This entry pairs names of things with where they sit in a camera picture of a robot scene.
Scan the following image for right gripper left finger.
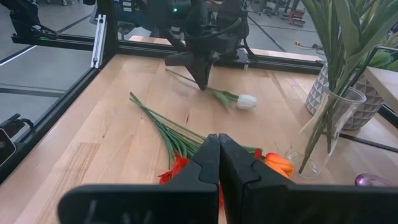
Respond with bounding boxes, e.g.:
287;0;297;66
57;134;221;224

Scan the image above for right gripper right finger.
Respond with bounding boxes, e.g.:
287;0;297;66
218;133;398;224

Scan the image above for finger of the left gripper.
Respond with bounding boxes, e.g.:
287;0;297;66
201;60;215;90
186;60;203;90

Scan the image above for orange artificial tulip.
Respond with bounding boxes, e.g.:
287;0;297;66
245;145;295;179

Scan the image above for white artificial tulip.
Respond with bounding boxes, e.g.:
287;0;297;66
164;68;258;111

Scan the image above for red artificial flower bunch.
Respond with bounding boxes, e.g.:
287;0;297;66
129;91;265;187

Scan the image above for pink glass vase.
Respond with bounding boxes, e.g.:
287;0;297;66
354;173;396;187

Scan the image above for clear glass vase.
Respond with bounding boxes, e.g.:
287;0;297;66
284;86;368;180

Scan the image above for pink artificial tulip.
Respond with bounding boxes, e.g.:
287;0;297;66
323;0;398;153

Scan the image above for red wheeled equipment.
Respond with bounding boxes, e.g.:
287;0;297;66
281;9;307;27

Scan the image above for succulent in patterned pot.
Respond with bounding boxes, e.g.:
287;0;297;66
304;30;398;131

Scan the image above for black rounded device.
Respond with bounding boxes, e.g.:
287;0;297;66
0;113;35;167

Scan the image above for silver aluminium bracket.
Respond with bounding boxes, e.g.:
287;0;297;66
90;14;107;69

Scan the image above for black metal table frame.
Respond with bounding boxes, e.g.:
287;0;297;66
0;0;326;184

